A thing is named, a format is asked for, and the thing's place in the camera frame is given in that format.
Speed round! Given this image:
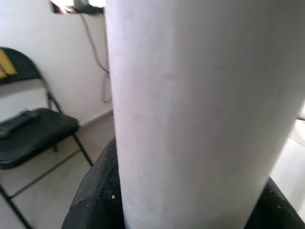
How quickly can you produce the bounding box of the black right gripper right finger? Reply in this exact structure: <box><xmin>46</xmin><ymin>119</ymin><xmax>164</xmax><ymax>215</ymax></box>
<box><xmin>245</xmin><ymin>176</ymin><xmax>305</xmax><ymax>229</ymax></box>

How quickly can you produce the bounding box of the black chair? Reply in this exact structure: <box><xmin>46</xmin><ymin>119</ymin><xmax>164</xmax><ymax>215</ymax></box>
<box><xmin>0</xmin><ymin>47</ymin><xmax>94</xmax><ymax>229</ymax></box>

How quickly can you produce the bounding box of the white plastic table leg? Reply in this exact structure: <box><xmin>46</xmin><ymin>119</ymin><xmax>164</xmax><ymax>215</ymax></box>
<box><xmin>104</xmin><ymin>0</ymin><xmax>305</xmax><ymax>229</ymax></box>

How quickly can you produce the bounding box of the yellow flat sheet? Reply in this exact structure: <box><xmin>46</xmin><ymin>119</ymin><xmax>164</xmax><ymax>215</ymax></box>
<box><xmin>0</xmin><ymin>49</ymin><xmax>19</xmax><ymax>79</ymax></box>

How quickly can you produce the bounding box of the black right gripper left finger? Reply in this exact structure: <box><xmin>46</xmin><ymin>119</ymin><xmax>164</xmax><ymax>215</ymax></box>
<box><xmin>61</xmin><ymin>137</ymin><xmax>126</xmax><ymax>229</ymax></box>

